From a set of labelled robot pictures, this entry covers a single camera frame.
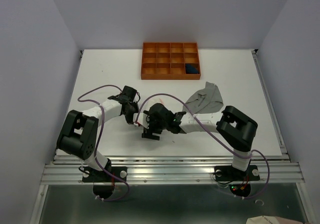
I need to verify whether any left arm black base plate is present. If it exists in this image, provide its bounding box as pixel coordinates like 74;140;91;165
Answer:
81;166;128;183

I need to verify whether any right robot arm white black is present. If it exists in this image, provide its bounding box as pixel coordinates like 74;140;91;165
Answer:
136;102;258;179

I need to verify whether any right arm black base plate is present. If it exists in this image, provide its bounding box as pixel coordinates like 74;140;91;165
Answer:
213;165;260;182

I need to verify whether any white pink bag corner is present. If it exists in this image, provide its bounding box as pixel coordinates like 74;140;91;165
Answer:
246;215;301;224

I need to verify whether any navy blue underwear white trim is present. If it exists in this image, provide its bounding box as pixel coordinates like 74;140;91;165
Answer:
185;63;200;75

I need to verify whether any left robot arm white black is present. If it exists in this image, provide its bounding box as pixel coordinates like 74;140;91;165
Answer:
56;86;139;181

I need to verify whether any orange compartment tray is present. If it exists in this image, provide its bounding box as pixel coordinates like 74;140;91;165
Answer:
140;42;201;80

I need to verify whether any white pink grey underwear pile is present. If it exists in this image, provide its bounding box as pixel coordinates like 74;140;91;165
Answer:
139;97;164;114

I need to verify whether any aluminium rail frame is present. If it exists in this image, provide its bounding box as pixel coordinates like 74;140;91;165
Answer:
40;49;307;224

